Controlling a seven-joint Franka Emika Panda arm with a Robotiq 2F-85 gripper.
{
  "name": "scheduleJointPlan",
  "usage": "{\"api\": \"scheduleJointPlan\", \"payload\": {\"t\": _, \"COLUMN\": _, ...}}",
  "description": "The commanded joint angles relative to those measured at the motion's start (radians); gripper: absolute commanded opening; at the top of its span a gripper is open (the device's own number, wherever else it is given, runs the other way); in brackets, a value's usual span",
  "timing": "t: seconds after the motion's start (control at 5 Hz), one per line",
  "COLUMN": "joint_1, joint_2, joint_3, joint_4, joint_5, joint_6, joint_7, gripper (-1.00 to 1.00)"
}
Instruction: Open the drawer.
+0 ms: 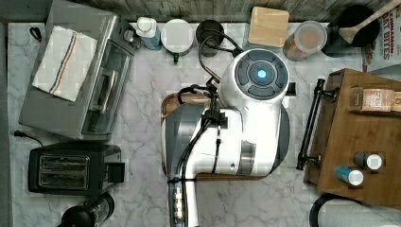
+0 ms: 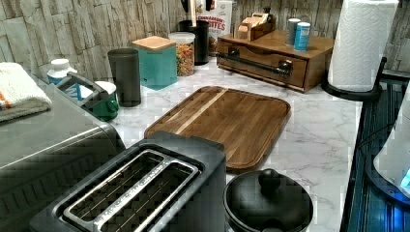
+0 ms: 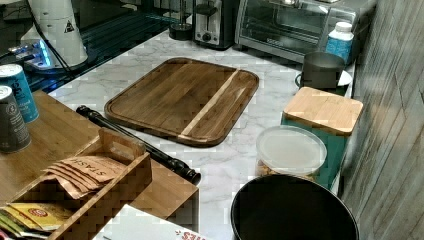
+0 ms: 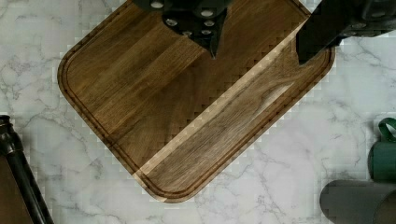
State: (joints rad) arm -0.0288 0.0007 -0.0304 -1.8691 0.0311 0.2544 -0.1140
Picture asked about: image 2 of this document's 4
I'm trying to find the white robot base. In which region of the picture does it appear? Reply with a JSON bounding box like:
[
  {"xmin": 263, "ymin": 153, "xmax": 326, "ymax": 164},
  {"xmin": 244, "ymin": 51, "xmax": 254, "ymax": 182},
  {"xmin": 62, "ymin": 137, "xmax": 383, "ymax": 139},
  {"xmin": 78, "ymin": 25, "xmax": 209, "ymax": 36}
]
[{"xmin": 367, "ymin": 86, "xmax": 410, "ymax": 207}]

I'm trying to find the teal canister with wooden lid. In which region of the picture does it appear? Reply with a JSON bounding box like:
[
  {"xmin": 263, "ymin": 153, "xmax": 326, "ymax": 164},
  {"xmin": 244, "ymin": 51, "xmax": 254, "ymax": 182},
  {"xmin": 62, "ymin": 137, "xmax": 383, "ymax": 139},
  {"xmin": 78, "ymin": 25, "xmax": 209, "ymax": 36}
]
[{"xmin": 132, "ymin": 36, "xmax": 177, "ymax": 90}]

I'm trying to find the dark grey tumbler cup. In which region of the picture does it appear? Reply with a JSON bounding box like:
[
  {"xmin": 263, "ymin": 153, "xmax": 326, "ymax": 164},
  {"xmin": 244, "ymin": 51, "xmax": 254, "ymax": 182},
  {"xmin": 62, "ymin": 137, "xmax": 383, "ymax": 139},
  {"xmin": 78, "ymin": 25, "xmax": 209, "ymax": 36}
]
[{"xmin": 107, "ymin": 48, "xmax": 141, "ymax": 107}]

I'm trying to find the grey cylindrical can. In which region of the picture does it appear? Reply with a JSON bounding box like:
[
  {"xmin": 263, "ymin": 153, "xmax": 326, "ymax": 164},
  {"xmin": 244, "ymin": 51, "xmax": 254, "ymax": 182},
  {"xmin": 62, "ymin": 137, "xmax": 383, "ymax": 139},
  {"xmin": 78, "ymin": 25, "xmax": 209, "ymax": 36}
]
[{"xmin": 285, "ymin": 18, "xmax": 301, "ymax": 45}]

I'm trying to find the green mug with white lid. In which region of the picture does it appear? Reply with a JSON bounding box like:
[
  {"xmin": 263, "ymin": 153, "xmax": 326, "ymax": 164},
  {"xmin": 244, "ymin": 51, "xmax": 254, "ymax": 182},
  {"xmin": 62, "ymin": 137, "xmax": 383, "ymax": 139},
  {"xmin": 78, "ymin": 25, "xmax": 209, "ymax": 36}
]
[{"xmin": 89, "ymin": 81, "xmax": 119, "ymax": 122}]

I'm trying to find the black pot with lid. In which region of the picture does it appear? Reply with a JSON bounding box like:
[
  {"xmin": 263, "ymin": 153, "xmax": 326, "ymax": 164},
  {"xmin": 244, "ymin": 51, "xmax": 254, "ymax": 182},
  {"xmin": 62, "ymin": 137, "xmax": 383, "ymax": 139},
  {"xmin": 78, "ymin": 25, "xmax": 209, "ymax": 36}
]
[{"xmin": 223, "ymin": 168, "xmax": 313, "ymax": 232}]

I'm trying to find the wooden drawer box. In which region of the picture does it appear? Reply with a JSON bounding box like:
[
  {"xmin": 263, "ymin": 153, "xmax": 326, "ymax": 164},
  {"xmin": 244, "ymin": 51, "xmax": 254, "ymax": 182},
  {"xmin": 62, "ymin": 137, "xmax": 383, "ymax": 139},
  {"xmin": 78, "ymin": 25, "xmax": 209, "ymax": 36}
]
[{"xmin": 217, "ymin": 30, "xmax": 334, "ymax": 93}]

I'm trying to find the stainless steel toaster oven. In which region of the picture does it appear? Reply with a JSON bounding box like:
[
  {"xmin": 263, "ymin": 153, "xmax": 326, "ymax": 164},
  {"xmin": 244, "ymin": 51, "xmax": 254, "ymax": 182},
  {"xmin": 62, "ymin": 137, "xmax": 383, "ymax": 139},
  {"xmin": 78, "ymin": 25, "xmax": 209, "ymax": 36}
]
[{"xmin": 0, "ymin": 78, "xmax": 125, "ymax": 232}]

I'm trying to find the black drawer handle bar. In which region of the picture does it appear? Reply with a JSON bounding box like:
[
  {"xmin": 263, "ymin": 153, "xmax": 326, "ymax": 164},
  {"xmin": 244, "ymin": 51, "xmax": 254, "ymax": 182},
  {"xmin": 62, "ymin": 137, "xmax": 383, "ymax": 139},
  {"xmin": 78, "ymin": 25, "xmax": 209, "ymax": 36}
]
[{"xmin": 217, "ymin": 47, "xmax": 293, "ymax": 76}]

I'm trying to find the black paper towel holder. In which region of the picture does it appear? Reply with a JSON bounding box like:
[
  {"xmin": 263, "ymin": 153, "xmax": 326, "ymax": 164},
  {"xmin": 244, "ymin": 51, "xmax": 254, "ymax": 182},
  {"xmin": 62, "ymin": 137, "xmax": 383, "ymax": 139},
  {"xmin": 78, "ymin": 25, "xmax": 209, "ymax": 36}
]
[{"xmin": 321, "ymin": 57, "xmax": 387, "ymax": 102}]

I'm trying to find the wooden tea bag organizer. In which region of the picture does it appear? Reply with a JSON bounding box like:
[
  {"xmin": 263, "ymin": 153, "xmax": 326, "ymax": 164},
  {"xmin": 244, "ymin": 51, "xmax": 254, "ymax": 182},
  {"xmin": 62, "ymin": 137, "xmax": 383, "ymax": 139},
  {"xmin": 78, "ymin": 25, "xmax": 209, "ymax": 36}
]
[{"xmin": 234, "ymin": 13, "xmax": 276, "ymax": 42}]

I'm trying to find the wooden cutting board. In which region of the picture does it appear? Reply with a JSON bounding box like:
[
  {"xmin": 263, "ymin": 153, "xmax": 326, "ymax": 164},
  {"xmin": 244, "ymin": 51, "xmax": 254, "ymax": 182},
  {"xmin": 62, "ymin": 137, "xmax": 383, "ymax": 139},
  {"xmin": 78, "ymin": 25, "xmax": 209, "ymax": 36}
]
[{"xmin": 144, "ymin": 86, "xmax": 291, "ymax": 170}]

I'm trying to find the blue cylindrical can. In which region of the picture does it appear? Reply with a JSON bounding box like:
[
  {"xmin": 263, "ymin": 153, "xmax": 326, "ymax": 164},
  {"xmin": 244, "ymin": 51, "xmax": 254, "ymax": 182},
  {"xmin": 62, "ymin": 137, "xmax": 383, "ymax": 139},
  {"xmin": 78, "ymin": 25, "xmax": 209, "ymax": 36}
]
[{"xmin": 294, "ymin": 22, "xmax": 310, "ymax": 51}]

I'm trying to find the clear jar of colourful pasta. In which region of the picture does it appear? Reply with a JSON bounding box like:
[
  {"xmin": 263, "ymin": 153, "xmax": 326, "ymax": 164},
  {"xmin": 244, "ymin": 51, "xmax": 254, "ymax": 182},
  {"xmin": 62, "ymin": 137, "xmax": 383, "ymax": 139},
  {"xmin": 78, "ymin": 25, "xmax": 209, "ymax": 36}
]
[{"xmin": 168, "ymin": 32, "xmax": 195, "ymax": 76}]

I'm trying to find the white paper towel roll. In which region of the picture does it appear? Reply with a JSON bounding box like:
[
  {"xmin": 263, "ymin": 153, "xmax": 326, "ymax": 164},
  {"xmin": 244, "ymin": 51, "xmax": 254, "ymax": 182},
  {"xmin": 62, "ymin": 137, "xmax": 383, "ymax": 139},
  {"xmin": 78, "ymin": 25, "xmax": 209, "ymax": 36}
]
[{"xmin": 328, "ymin": 0, "xmax": 398, "ymax": 92}]

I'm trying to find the black utensil holder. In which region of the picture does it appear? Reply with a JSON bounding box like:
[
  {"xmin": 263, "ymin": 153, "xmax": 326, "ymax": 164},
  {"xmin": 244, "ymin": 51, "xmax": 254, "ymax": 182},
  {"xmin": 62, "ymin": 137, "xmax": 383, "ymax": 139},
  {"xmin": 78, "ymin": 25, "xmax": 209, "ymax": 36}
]
[{"xmin": 177, "ymin": 20, "xmax": 209, "ymax": 66}]

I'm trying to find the cereal box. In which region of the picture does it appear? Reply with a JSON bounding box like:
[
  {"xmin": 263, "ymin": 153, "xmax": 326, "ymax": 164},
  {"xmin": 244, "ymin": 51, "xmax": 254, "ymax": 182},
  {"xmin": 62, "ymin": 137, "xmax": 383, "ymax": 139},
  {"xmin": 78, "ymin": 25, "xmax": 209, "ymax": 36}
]
[{"xmin": 195, "ymin": 0, "xmax": 233, "ymax": 56}]

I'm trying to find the black two-slot toaster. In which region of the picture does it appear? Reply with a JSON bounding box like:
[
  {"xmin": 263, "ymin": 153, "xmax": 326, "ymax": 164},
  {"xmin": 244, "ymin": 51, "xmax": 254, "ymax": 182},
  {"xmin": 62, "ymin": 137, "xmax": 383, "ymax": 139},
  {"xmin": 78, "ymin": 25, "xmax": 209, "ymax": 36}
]
[{"xmin": 29, "ymin": 131, "xmax": 225, "ymax": 232}]

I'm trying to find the white bottle with blue label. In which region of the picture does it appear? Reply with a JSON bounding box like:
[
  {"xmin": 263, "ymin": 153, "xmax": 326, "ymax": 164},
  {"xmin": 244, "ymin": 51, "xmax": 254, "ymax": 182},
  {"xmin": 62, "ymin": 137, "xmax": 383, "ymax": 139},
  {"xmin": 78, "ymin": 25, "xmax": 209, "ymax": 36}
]
[{"xmin": 46, "ymin": 58, "xmax": 81, "ymax": 100}]

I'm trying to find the folded white towel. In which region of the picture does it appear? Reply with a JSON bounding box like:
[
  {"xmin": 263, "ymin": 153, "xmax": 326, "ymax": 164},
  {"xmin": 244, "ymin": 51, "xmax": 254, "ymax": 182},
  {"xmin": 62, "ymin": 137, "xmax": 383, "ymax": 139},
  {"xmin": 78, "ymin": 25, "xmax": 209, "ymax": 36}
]
[{"xmin": 0, "ymin": 62, "xmax": 52, "ymax": 122}]

